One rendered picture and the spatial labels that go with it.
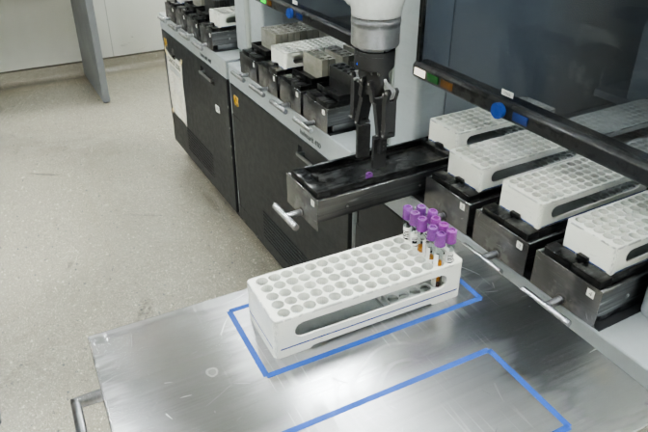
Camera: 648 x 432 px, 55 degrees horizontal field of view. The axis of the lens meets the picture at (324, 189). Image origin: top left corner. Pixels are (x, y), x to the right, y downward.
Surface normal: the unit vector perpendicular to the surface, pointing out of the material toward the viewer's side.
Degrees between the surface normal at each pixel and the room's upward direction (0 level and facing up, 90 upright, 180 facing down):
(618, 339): 0
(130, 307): 0
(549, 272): 90
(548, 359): 0
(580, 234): 90
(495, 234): 90
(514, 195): 90
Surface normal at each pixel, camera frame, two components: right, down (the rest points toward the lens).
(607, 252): -0.87, 0.23
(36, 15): 0.48, 0.42
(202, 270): 0.00, -0.88
